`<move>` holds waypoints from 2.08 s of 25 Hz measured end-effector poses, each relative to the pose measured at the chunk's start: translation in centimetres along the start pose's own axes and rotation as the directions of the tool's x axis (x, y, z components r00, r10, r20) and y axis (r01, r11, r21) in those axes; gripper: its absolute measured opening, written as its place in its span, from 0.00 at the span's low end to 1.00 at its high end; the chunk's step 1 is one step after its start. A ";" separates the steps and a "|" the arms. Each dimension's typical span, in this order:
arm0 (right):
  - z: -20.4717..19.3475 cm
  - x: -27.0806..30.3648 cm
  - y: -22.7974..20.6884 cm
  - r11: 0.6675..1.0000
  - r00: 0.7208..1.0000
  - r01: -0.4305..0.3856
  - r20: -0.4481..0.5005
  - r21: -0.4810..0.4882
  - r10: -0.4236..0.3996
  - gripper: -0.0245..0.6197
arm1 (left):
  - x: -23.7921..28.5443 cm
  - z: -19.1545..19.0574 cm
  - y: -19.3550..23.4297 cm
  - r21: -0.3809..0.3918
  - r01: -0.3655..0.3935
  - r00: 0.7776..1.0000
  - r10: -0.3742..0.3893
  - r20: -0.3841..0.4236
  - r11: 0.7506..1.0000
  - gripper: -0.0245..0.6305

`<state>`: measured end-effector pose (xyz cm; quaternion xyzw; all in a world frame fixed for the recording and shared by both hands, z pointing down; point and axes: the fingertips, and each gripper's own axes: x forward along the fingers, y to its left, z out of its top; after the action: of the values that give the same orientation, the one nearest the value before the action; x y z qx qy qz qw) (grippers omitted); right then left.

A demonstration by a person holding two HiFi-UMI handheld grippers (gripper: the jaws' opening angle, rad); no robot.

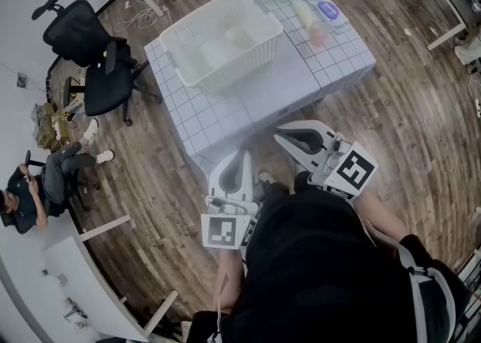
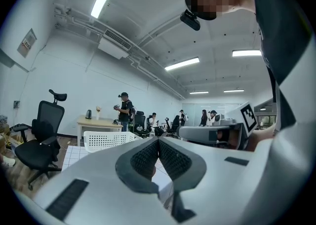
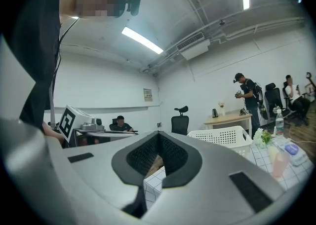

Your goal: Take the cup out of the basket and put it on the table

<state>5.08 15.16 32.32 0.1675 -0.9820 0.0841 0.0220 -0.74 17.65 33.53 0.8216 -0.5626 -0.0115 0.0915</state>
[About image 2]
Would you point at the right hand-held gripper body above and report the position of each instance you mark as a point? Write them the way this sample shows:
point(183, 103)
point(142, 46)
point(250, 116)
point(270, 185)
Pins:
point(247, 120)

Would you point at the wooden desk white legs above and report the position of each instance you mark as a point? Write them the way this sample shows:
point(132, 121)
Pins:
point(98, 123)

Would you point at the grey wall electrical panel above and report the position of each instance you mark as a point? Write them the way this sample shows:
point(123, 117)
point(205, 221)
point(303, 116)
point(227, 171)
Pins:
point(27, 42)

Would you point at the white ceiling air conditioner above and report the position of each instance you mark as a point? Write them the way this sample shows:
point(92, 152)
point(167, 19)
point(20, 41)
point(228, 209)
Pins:
point(113, 44)

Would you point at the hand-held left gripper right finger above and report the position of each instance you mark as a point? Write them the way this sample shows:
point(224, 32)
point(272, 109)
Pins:
point(234, 189)

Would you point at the dark electric kettle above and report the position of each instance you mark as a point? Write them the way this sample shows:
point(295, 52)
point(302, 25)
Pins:
point(88, 114)

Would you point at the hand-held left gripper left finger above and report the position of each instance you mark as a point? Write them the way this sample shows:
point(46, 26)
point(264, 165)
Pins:
point(98, 169)

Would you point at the dark blurry object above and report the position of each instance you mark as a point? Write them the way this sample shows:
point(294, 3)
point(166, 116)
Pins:
point(16, 104)

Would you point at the person's right forearm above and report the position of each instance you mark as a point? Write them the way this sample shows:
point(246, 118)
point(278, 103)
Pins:
point(261, 141)

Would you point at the white ceiling pipes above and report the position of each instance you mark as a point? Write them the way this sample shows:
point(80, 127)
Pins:
point(148, 66)

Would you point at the white plastic tub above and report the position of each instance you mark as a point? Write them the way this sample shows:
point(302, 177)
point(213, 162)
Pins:
point(106, 141)

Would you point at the black mesh office chair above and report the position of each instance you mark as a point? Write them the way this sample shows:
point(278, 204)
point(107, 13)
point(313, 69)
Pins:
point(47, 130)

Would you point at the rectangular ceiling light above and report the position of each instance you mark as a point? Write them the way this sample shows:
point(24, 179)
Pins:
point(233, 91)
point(246, 53)
point(182, 63)
point(199, 92)

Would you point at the black head-mounted camera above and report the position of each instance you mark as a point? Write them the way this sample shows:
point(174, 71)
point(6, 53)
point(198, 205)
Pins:
point(190, 20)

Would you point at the person's black clothing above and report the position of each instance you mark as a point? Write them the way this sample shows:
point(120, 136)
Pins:
point(276, 9)

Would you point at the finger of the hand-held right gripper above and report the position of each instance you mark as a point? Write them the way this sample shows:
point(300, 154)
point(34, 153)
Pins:
point(195, 134)

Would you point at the clear plastic water bottle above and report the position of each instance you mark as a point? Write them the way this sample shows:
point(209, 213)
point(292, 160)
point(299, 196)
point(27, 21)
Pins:
point(152, 134)

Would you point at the vase with pale flowers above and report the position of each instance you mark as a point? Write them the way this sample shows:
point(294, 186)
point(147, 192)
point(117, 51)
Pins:
point(98, 113)

